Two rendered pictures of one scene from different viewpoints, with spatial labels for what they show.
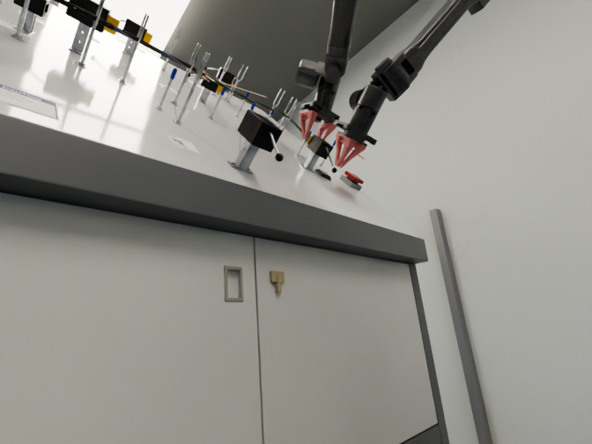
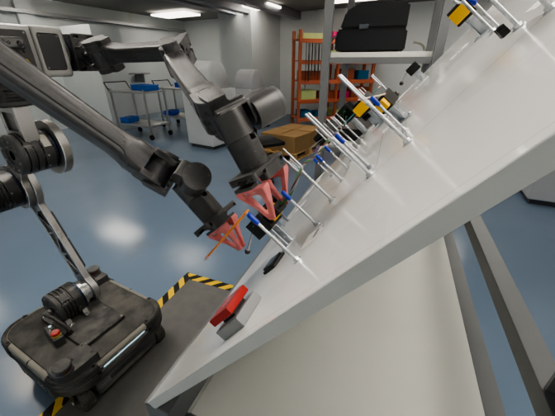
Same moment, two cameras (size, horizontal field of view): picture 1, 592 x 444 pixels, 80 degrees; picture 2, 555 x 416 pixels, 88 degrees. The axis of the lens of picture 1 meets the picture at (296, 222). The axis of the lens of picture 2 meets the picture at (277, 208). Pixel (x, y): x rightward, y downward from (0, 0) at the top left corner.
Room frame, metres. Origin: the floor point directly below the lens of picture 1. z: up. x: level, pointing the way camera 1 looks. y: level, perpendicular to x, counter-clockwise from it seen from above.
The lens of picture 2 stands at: (1.36, -0.25, 1.42)
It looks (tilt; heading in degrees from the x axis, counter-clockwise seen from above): 27 degrees down; 158
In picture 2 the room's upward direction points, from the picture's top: straight up
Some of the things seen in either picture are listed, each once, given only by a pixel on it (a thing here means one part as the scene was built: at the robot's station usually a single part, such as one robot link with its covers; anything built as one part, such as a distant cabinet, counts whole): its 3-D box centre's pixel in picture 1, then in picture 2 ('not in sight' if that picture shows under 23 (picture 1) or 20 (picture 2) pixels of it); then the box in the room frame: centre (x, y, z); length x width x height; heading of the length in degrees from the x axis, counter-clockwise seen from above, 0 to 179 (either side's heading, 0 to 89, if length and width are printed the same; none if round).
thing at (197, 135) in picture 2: not in sight; (210, 105); (-4.32, 0.70, 0.73); 0.76 x 0.66 x 1.46; 130
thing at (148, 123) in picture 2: not in sight; (139, 109); (-5.66, -0.58, 0.54); 1.15 x 0.67 x 1.08; 39
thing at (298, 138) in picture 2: not in sight; (293, 140); (-3.26, 1.91, 0.19); 1.12 x 0.80 x 0.39; 130
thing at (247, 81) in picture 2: not in sight; (250, 98); (-5.77, 1.91, 0.65); 0.69 x 0.59 x 1.29; 130
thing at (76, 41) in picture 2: not in sight; (91, 53); (0.01, -0.43, 1.45); 0.09 x 0.08 x 0.12; 130
